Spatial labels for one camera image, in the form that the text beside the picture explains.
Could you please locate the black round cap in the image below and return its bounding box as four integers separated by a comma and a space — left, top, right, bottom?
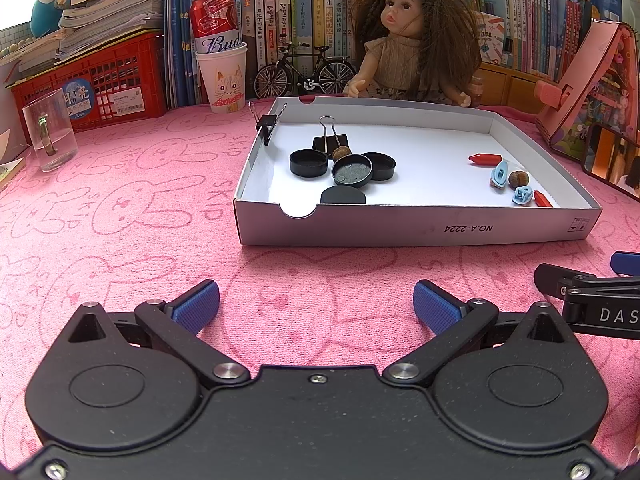
289, 149, 330, 179
320, 186, 367, 206
331, 155, 374, 188
361, 152, 397, 182

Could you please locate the low pile of books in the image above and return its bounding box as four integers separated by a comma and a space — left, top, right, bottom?
0, 30, 66, 81

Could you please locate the wooden drawer box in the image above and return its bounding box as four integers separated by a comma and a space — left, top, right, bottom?
472, 62, 561, 111

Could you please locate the stack of magazines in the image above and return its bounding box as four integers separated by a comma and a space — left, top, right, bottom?
55, 0, 166, 63

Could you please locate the red plastic crate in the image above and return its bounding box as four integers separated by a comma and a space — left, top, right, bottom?
10, 30, 168, 133

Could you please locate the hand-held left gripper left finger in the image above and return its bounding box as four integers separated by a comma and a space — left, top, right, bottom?
65, 280, 251, 388

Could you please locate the row of thin blue booklets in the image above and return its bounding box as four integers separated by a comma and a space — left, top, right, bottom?
165, 0, 201, 110

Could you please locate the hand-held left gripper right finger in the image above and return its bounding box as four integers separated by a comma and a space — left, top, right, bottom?
382, 279, 576, 387

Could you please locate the clear glass mug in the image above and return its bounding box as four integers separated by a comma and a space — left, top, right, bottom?
22, 89, 80, 172

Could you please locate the pink wooden dollhouse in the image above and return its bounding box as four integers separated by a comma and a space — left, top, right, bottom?
535, 19, 640, 161

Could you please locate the paper booklet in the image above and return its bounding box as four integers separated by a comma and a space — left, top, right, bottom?
0, 157, 26, 192

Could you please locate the red beer can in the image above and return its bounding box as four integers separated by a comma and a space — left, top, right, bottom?
189, 0, 243, 56

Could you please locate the black miniature bicycle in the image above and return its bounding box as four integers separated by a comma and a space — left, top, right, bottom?
252, 42, 358, 101

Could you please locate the white cardboard box lid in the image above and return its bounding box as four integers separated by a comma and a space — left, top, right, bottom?
233, 96, 603, 247

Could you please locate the blue white-faced plush toy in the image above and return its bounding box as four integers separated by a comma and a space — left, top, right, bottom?
30, 0, 68, 36

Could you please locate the pink rabbit-print cloth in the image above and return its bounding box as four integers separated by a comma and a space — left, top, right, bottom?
0, 102, 640, 461

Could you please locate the black binder clip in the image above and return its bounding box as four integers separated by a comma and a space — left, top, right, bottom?
312, 115, 352, 156
248, 101, 288, 147

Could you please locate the black smartphone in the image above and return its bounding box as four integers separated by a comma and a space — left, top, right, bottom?
582, 125, 640, 196

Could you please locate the brown-haired doll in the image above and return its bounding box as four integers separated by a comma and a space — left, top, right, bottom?
344, 0, 483, 108

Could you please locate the row of colourful upright books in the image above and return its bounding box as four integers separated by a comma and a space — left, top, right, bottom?
197, 0, 391, 91

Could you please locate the white cat-print paper cup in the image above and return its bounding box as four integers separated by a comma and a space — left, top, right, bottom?
195, 42, 249, 113

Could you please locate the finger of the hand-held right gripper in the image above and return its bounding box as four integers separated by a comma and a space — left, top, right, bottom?
534, 262, 640, 337
611, 251, 640, 277

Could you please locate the row of pale blue books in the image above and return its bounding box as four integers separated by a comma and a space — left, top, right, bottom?
475, 0, 596, 83

